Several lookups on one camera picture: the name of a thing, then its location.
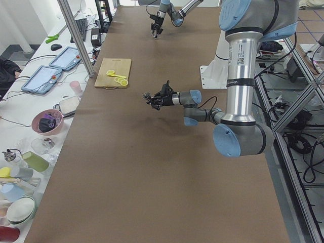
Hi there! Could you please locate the pink bowl with items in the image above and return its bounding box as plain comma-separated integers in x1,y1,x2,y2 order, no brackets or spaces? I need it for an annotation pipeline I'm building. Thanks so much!
31,109,64,136

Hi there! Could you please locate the pink cup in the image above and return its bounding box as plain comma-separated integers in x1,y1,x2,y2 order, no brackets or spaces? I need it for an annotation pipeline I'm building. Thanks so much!
69,80,83,97

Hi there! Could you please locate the black computer mouse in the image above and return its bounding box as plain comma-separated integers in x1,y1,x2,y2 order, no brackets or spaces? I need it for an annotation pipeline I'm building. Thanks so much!
50,44,62,51

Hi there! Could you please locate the steel double jigger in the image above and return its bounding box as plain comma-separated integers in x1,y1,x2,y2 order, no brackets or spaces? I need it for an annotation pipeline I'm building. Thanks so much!
143,92,154,108

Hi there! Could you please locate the wine glass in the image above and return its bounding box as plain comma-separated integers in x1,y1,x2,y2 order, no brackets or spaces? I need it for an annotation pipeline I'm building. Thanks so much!
31,138,59,164

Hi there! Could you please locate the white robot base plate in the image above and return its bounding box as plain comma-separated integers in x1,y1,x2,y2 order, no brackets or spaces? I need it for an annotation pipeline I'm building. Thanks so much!
200,30,229,89

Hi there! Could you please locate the blue tablet near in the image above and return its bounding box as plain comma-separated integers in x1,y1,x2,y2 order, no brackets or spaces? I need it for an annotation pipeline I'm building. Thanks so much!
21,65,62,95

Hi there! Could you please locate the light blue cup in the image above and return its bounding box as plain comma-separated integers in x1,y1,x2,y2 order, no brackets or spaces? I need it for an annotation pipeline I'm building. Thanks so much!
1,183,25,203

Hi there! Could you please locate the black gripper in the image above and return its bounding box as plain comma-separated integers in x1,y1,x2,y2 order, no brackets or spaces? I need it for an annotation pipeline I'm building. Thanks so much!
149,80,177,110
149,14,164,37

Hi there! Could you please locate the blue tablet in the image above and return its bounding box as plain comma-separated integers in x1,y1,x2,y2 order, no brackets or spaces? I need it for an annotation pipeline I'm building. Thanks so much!
21,65,62,95
49,47,81,71

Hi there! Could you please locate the green cup lying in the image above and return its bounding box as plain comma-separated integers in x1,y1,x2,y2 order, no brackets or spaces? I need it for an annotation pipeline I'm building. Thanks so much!
22,151,49,172

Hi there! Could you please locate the red container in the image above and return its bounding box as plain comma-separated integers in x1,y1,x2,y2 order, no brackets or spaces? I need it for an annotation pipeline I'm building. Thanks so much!
0,226,20,242

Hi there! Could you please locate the kitchen scale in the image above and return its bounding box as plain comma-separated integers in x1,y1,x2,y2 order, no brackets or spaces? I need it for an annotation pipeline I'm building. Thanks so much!
53,96,80,117

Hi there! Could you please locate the wooden cutting board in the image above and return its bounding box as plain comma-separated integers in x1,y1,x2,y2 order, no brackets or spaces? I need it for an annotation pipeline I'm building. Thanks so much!
94,58,132,89

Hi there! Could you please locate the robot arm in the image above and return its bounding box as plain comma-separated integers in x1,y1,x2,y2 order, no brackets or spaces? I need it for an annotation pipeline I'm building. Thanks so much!
143,1,299,157
146,0,203,38

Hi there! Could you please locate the aluminium frame post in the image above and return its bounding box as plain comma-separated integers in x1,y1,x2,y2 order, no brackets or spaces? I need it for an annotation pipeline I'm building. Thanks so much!
57,0,94,77

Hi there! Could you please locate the black keyboard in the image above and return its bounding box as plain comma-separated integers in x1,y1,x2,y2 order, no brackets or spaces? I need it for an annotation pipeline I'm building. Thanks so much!
75,18,88,42

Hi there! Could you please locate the white green rim bowl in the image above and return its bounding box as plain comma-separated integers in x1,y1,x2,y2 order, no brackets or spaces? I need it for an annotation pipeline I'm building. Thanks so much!
6,196,37,225

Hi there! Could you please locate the blue tablet far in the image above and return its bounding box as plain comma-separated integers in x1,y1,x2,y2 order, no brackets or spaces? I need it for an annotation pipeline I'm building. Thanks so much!
49,47,81,71

